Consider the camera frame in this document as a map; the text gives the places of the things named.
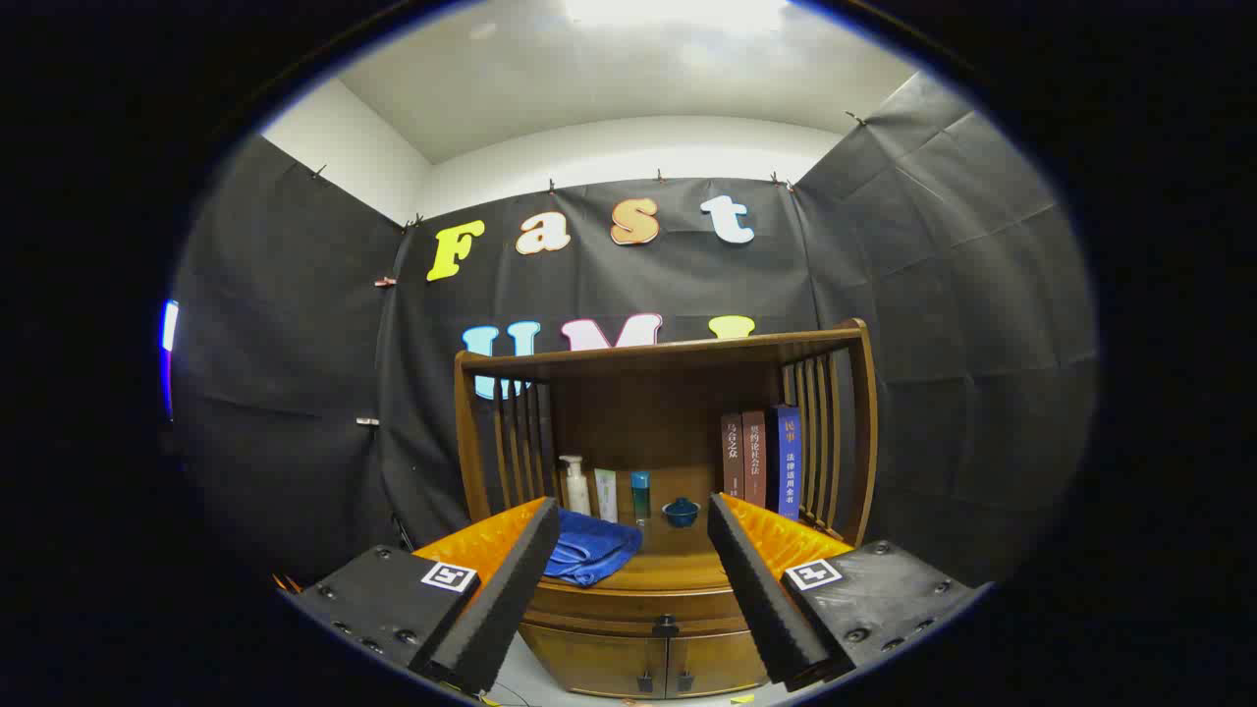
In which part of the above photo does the blue folded towel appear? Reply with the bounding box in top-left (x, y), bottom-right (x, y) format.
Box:
top-left (543, 508), bottom-right (644, 588)

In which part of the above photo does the reddish brown book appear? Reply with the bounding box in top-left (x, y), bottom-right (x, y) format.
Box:
top-left (741, 410), bottom-right (769, 510)

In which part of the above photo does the dark brown book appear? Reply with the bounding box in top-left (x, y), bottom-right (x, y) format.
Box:
top-left (721, 412), bottom-right (746, 500)

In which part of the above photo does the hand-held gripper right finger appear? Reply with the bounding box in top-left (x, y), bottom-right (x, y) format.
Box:
top-left (707, 491), bottom-right (983, 693)

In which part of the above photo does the white pump bottle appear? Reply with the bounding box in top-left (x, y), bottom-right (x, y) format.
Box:
top-left (558, 455), bottom-right (593, 518)

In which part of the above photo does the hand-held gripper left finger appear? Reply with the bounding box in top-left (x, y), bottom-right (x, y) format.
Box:
top-left (295, 496), bottom-right (561, 696)

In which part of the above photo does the wooden cabinet door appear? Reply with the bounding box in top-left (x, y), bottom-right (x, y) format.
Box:
top-left (666, 628), bottom-right (772, 698)
top-left (520, 624), bottom-right (671, 700)

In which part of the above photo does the wooden cabinet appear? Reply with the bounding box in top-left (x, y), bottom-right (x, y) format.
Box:
top-left (454, 317), bottom-right (880, 700)

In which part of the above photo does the blue book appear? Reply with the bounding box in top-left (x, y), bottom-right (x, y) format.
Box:
top-left (768, 405), bottom-right (803, 521)

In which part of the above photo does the wooden drawer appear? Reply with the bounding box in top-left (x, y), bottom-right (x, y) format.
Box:
top-left (520, 579), bottom-right (757, 641)

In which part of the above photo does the wooden countertop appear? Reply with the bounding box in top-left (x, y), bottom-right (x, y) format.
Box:
top-left (530, 491), bottom-right (733, 592)

